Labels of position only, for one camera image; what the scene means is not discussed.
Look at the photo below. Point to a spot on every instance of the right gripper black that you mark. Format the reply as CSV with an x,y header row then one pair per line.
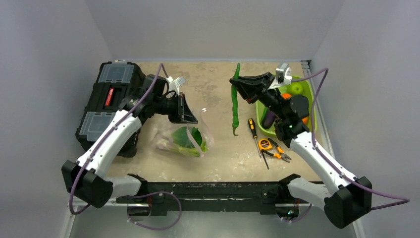
x,y
257,89

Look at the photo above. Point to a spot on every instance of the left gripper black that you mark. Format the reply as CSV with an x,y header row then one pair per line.
x,y
183,114

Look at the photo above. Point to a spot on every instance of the green toy bok choy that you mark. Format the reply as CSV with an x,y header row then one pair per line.
x,y
189,141

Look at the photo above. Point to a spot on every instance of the clear zip top bag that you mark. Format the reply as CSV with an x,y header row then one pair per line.
x,y
202,126

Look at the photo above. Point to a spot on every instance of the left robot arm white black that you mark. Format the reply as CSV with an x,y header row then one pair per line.
x,y
86,178

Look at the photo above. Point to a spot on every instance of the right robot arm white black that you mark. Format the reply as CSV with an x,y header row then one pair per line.
x,y
343,196

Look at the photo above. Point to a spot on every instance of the orange toy fruit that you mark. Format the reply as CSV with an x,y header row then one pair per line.
x,y
286,96

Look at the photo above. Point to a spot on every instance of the black yellow screwdriver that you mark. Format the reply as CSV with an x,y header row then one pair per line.
x,y
252,128

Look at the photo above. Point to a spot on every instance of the purple toy eggplant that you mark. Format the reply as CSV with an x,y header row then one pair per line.
x,y
268,119

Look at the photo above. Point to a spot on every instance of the green toy apple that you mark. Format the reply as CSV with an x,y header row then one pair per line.
x,y
296,89

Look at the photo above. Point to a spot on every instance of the green plastic basket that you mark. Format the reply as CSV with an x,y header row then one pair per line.
x,y
261,109

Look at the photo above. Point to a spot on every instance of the yellow tape measure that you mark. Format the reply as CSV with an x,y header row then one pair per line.
x,y
264,144

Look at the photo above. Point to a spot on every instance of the black plastic toolbox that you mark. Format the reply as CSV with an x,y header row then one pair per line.
x,y
115,81

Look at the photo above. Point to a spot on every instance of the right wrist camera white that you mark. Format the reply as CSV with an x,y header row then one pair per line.
x,y
282,77

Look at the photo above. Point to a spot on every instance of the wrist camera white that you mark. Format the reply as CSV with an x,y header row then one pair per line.
x,y
175,84
282,77

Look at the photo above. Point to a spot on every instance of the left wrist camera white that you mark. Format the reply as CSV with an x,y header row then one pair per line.
x,y
175,84

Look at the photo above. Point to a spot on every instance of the orange handled pliers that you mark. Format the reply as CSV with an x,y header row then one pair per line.
x,y
275,152

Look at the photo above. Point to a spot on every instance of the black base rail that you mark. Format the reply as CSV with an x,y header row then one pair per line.
x,y
287,210

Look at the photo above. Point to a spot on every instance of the aluminium frame rail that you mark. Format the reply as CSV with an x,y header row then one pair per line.
x,y
270,192

